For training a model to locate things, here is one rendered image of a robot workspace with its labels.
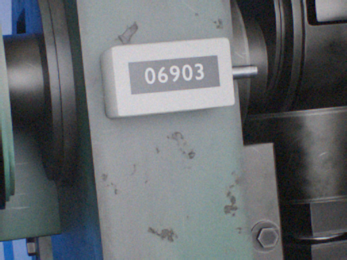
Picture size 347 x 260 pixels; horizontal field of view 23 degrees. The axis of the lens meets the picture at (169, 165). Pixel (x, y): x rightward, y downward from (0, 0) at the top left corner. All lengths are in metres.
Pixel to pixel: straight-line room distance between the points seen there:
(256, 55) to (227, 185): 0.14
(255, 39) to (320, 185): 0.12
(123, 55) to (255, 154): 0.12
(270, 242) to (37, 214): 0.26
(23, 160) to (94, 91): 0.24
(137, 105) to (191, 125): 0.06
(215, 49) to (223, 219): 0.11
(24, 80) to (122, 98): 0.14
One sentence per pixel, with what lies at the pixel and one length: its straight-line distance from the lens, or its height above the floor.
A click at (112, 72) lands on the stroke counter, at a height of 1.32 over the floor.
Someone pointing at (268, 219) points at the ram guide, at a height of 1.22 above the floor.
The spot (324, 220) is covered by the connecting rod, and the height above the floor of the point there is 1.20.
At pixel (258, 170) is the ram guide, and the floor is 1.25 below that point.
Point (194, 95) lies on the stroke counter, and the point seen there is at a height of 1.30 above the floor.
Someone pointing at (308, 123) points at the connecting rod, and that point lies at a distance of 0.63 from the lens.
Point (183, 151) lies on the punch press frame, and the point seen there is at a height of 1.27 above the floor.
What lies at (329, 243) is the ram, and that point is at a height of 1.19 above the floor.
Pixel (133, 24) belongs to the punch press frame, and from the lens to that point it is 0.52.
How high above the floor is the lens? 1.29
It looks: 3 degrees down
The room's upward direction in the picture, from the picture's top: 6 degrees counter-clockwise
